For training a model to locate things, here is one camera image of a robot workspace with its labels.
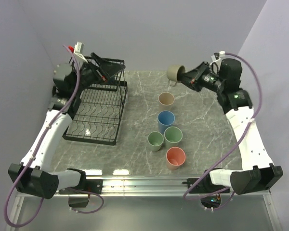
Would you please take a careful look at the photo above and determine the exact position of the aluminium mounting rail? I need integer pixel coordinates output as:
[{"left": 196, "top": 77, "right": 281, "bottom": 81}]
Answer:
[{"left": 14, "top": 177, "right": 272, "bottom": 197}]

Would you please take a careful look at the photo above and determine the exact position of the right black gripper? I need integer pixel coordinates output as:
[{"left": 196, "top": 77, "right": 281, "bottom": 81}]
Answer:
[{"left": 175, "top": 62, "right": 224, "bottom": 93}]

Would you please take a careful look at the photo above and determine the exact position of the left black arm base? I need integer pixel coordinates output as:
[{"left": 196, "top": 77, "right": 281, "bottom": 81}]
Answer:
[{"left": 58, "top": 179, "right": 103, "bottom": 194}]

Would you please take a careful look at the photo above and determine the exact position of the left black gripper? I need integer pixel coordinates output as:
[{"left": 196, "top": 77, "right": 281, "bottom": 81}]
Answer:
[{"left": 71, "top": 52, "right": 125, "bottom": 95}]

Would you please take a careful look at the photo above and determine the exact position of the large green plastic cup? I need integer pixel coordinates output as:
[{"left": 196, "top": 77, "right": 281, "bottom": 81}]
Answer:
[{"left": 164, "top": 127, "right": 183, "bottom": 149}]

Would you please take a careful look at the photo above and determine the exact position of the olive ceramic mug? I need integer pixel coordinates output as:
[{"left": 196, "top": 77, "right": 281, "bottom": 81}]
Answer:
[{"left": 166, "top": 65, "right": 185, "bottom": 87}]

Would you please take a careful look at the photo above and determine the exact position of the pink plastic cup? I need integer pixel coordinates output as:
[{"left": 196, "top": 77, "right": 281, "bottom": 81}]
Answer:
[{"left": 166, "top": 147, "right": 186, "bottom": 170}]

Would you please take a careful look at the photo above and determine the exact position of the blue plastic cup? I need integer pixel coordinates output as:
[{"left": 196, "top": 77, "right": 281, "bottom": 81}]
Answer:
[{"left": 158, "top": 110, "right": 175, "bottom": 134}]

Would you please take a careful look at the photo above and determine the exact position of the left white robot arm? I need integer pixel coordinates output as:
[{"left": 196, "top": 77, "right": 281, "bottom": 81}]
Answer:
[{"left": 8, "top": 52, "right": 125, "bottom": 199}]

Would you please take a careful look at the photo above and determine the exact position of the small green plastic cup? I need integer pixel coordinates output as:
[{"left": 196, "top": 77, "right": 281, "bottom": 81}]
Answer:
[{"left": 147, "top": 131, "right": 164, "bottom": 152}]

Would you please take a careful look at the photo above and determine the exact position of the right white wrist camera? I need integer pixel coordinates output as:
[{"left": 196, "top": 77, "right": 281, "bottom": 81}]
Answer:
[{"left": 210, "top": 51, "right": 225, "bottom": 64}]

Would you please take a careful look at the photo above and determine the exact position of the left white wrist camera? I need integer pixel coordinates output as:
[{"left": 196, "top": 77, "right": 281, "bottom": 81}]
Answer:
[{"left": 73, "top": 41, "right": 88, "bottom": 63}]

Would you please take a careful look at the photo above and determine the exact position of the beige plastic cup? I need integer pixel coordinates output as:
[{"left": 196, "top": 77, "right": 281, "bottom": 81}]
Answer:
[{"left": 158, "top": 92, "right": 175, "bottom": 112}]

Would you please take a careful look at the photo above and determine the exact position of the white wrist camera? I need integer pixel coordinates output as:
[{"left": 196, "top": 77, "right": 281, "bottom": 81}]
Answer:
[
  {"left": 210, "top": 51, "right": 225, "bottom": 64},
  {"left": 73, "top": 41, "right": 88, "bottom": 63}
]

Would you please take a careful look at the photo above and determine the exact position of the black wire dish rack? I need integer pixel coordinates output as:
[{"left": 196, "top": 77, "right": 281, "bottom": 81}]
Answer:
[{"left": 63, "top": 70, "right": 128, "bottom": 145}]

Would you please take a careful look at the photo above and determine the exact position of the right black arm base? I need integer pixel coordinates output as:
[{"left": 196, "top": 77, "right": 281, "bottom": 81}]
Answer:
[{"left": 187, "top": 178, "right": 210, "bottom": 194}]

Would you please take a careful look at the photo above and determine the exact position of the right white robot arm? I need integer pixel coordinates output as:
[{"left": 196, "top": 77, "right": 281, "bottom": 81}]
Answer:
[{"left": 177, "top": 53, "right": 283, "bottom": 196}]

